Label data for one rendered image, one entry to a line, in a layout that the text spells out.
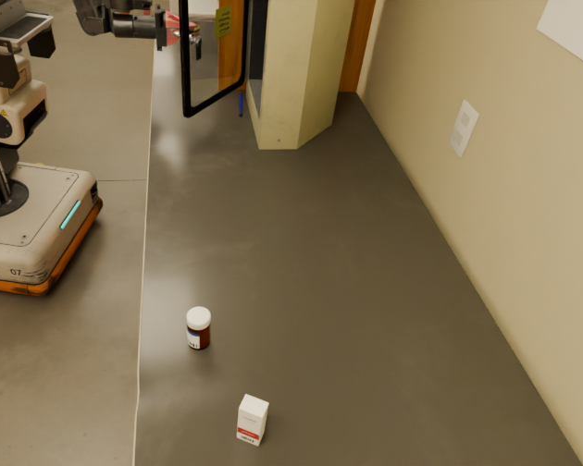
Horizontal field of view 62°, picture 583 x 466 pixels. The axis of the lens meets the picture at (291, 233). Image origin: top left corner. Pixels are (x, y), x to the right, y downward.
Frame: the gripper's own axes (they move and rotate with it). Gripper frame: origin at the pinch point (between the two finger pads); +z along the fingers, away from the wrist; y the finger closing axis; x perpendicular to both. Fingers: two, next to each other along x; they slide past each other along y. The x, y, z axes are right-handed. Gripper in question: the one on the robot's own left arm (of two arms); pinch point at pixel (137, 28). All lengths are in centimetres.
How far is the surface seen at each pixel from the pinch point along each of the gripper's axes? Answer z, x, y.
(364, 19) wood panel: -9, -9, 71
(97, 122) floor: 109, 134, -41
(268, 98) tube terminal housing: 0, -46, 35
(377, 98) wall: 12, -20, 77
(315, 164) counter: 16, -53, 48
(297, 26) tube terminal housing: -19, -46, 40
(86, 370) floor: 110, -51, -26
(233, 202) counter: 16, -69, 24
